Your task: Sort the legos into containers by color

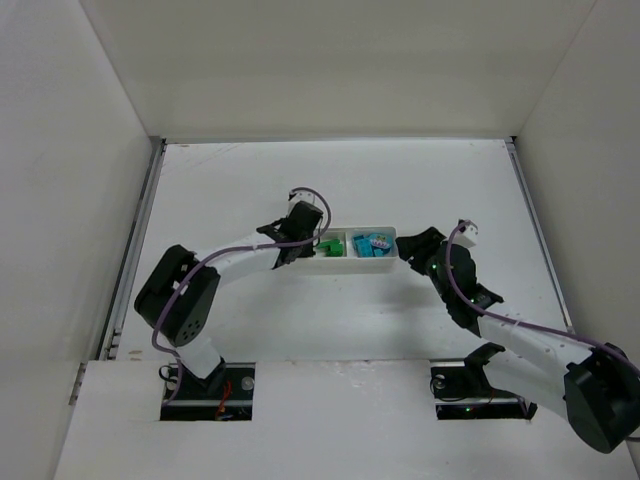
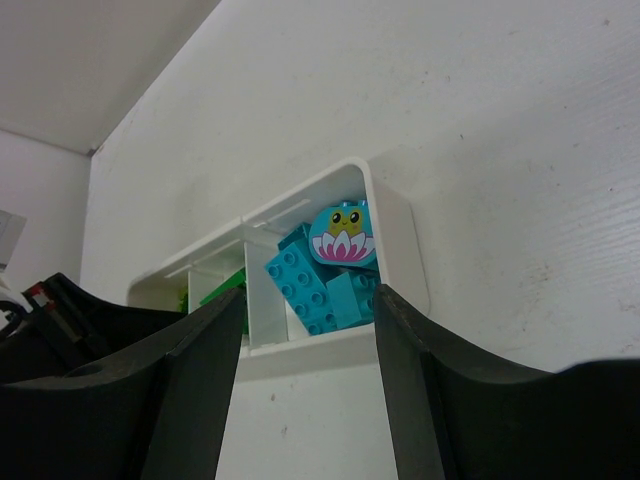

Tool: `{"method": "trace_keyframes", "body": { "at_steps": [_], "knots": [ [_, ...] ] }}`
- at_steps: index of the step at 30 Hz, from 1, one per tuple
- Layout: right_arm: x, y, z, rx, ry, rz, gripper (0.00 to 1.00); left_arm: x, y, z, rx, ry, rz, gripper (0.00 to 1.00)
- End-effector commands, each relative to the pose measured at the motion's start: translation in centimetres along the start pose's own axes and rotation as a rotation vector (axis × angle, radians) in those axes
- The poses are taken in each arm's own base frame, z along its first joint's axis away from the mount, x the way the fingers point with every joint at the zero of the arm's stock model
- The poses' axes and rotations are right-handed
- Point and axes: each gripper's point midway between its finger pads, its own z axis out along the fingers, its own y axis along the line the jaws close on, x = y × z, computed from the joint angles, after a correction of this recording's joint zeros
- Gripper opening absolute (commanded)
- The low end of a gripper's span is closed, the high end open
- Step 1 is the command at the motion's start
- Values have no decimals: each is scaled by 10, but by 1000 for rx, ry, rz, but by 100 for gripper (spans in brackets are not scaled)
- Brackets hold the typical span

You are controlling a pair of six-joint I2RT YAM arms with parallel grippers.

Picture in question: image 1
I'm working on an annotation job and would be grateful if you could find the green lego brick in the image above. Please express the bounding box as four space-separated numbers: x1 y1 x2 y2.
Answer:
315 238 345 258

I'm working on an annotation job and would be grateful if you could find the teal flower-face lego brick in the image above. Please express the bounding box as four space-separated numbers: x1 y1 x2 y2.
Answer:
369 234 391 249

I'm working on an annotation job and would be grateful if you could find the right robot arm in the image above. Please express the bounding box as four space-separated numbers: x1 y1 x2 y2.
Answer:
395 220 639 454

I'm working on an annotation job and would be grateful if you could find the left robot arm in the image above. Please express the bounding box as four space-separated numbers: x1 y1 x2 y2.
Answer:
134 200 323 383

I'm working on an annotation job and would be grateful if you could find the white three-compartment tray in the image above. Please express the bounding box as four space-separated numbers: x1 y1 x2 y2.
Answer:
292 226 399 274

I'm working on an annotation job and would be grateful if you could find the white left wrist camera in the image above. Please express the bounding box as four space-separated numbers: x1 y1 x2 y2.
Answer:
288 187 319 207

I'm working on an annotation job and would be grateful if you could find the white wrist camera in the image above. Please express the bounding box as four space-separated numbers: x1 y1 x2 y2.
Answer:
288 187 319 207
454 219 479 249

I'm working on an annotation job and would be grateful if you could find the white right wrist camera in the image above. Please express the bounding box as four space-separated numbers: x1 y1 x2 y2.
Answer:
454 219 479 249

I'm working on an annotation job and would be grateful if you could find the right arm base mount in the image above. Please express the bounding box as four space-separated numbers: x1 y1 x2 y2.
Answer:
429 342 538 421

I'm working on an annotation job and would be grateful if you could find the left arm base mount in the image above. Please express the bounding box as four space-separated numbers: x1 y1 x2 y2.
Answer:
158 363 256 422

